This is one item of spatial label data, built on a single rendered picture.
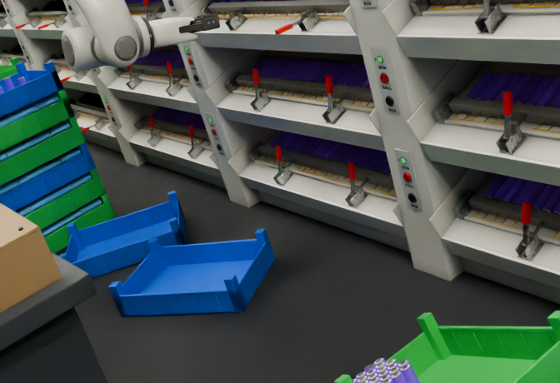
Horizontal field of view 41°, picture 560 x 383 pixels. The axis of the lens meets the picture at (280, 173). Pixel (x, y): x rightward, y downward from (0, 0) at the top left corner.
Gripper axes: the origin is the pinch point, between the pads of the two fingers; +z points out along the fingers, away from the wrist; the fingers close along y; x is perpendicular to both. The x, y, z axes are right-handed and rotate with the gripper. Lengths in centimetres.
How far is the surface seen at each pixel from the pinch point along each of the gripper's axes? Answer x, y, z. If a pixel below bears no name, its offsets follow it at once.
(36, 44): -10, -158, 10
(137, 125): -37, -86, 15
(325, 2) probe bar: 1.9, 29.2, 9.4
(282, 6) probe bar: 1.6, 15.7, 9.1
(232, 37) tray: -4.5, -0.4, 5.7
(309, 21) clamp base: -1.0, 27.6, 6.3
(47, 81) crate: -12, -55, -20
